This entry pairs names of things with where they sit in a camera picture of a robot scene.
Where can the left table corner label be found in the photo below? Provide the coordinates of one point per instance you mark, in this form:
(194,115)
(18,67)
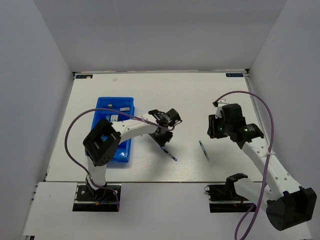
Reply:
(84,76)

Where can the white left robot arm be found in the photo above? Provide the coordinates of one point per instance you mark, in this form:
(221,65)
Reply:
(103,140)

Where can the grey white eraser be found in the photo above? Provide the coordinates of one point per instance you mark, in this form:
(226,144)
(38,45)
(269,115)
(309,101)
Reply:
(124,109)

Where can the blue plastic organizer tray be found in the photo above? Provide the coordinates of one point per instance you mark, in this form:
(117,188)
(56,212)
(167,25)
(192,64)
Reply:
(122,154)

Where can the right table corner label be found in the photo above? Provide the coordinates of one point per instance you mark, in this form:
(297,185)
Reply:
(234,75)

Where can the table corner label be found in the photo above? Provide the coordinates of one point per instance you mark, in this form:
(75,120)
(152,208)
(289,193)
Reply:
(234,75)
(84,76)

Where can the blue cleaning gel jar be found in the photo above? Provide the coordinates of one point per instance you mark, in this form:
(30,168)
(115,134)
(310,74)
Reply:
(112,117)

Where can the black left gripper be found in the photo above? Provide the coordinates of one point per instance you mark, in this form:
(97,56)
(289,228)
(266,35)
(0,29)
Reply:
(167,137)

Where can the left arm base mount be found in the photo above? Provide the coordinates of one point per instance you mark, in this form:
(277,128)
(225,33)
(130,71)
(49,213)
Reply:
(101,200)

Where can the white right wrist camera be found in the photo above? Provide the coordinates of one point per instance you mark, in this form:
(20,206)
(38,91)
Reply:
(219,104)

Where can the green ink pen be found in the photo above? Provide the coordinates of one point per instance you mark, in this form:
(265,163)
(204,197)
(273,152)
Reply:
(204,150)

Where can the blue ink pen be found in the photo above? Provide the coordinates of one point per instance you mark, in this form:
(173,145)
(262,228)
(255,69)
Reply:
(169,154)

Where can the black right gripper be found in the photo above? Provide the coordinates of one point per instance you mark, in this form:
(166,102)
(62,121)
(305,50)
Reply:
(212,130)

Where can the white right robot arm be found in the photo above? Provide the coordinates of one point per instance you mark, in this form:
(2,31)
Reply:
(283,199)

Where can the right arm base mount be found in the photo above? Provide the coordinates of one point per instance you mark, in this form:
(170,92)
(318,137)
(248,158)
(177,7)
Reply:
(220,201)

